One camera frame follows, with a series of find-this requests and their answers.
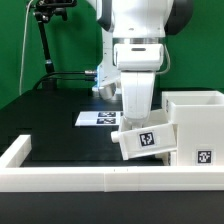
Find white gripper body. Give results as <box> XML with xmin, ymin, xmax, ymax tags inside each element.
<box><xmin>121</xmin><ymin>72</ymin><xmax>155</xmax><ymax>128</ymax></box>

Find white drawer box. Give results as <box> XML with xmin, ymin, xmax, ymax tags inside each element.
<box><xmin>155</xmin><ymin>151</ymin><xmax>177</xmax><ymax>166</ymax></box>
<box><xmin>111</xmin><ymin>109</ymin><xmax>177</xmax><ymax>160</ymax></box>

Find white drawer cabinet frame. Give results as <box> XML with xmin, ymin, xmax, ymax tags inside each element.
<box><xmin>162</xmin><ymin>91</ymin><xmax>224</xmax><ymax>166</ymax></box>

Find white front drawer box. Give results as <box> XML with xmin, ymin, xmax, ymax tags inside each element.
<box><xmin>155</xmin><ymin>151</ymin><xmax>177</xmax><ymax>166</ymax></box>

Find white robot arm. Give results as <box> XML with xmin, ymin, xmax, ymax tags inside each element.
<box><xmin>87</xmin><ymin>0</ymin><xmax>194</xmax><ymax>129</ymax></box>

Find white marker tag plate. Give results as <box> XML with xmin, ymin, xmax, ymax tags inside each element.
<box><xmin>75</xmin><ymin>111</ymin><xmax>123</xmax><ymax>126</ymax></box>

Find white U-shaped border fence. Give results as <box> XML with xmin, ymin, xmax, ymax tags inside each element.
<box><xmin>0</xmin><ymin>135</ymin><xmax>224</xmax><ymax>192</ymax></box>

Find black base cables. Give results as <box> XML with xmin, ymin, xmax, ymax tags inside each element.
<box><xmin>32</xmin><ymin>69</ymin><xmax>99</xmax><ymax>91</ymax></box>

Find black camera stand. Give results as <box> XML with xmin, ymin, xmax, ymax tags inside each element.
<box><xmin>25</xmin><ymin>0</ymin><xmax>78</xmax><ymax>90</ymax></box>

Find white thin cable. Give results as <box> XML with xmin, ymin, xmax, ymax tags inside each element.
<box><xmin>18</xmin><ymin>0</ymin><xmax>36</xmax><ymax>96</ymax></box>

